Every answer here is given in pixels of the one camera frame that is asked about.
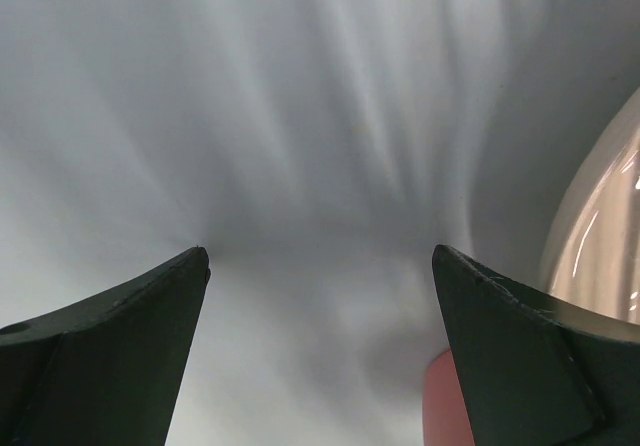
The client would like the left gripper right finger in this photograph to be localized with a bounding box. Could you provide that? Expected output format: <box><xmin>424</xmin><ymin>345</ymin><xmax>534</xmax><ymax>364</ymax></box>
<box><xmin>432</xmin><ymin>245</ymin><xmax>639</xmax><ymax>445</ymax></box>

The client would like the cream and pink plate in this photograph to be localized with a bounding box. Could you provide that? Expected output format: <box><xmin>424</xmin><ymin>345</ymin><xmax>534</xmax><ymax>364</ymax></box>
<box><xmin>540</xmin><ymin>92</ymin><xmax>639</xmax><ymax>324</ymax></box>

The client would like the pink plastic cup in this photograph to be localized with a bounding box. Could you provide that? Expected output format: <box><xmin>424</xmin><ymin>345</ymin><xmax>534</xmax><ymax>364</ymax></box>
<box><xmin>422</xmin><ymin>350</ymin><xmax>475</xmax><ymax>446</ymax></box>

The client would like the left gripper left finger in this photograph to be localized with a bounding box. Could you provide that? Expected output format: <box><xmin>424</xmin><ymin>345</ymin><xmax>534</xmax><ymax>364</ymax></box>
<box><xmin>1</xmin><ymin>247</ymin><xmax>210</xmax><ymax>445</ymax></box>

